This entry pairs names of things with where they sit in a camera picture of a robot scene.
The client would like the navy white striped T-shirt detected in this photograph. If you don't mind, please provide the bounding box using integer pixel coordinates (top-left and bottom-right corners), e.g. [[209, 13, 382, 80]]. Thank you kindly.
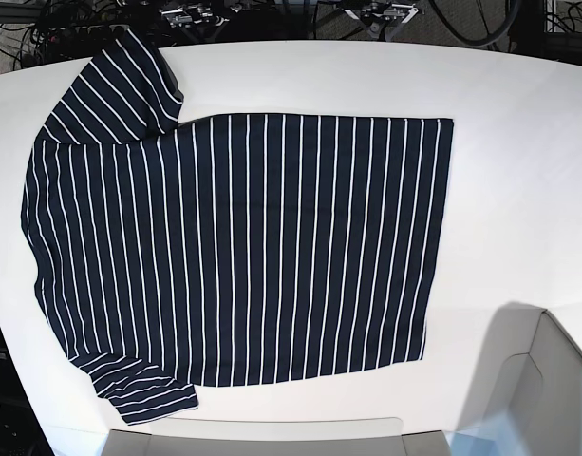
[[21, 30, 454, 425]]

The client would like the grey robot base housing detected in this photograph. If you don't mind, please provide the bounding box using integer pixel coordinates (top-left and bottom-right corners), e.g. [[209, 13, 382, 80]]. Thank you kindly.
[[103, 304, 582, 455]]

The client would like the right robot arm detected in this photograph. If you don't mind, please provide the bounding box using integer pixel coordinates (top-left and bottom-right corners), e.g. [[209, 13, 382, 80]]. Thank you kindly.
[[159, 1, 227, 30]]

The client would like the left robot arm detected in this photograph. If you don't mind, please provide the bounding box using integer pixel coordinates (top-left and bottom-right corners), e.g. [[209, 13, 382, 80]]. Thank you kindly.
[[336, 0, 423, 43]]

